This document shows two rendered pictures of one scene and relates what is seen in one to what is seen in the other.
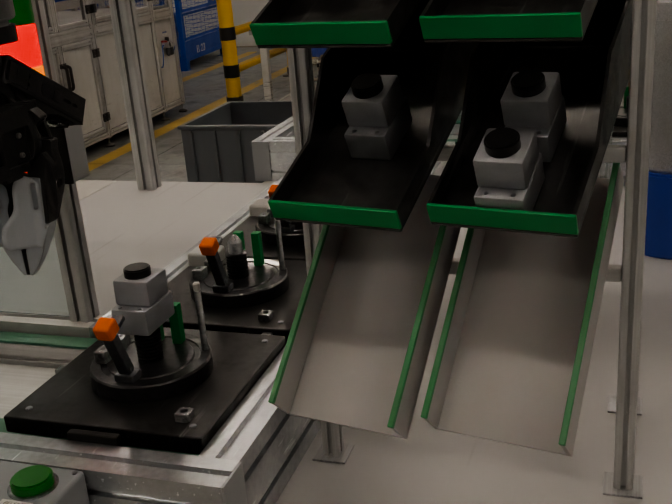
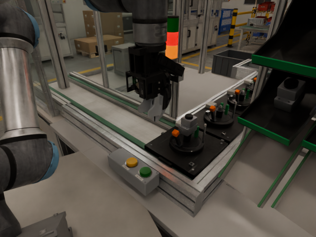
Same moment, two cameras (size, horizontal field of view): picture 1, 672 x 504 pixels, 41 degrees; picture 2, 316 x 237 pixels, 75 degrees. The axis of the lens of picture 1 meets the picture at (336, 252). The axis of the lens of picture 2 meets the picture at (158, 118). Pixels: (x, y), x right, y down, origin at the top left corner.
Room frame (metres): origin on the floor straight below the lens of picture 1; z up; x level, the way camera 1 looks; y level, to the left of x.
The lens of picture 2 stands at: (0.28, 0.06, 1.48)
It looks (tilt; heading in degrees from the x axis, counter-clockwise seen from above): 31 degrees down; 24
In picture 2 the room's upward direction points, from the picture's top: straight up
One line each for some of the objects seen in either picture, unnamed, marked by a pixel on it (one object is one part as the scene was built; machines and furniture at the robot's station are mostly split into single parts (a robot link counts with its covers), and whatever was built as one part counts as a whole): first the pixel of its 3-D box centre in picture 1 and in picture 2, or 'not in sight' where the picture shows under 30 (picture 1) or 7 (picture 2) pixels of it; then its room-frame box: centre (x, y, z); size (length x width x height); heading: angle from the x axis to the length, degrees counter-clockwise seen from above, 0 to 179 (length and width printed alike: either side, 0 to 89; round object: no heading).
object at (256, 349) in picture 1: (154, 380); (186, 146); (0.93, 0.22, 0.96); 0.24 x 0.24 x 0.02; 71
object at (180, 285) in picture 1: (236, 260); (219, 112); (1.17, 0.14, 1.01); 0.24 x 0.24 x 0.13; 71
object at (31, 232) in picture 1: (23, 231); (154, 110); (0.71, 0.26, 1.22); 0.06 x 0.03 x 0.09; 161
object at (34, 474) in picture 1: (33, 484); (145, 172); (0.73, 0.31, 0.96); 0.04 x 0.04 x 0.02
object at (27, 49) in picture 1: (17, 46); (171, 38); (1.10, 0.36, 1.34); 0.05 x 0.05 x 0.05
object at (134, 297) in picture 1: (145, 292); (189, 122); (0.94, 0.22, 1.07); 0.08 x 0.04 x 0.07; 161
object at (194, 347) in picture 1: (152, 365); (186, 142); (0.93, 0.22, 0.98); 0.14 x 0.14 x 0.02
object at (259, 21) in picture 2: not in sight; (255, 22); (6.63, 0.13, 0.90); 0.40 x 0.30 x 0.17; 164
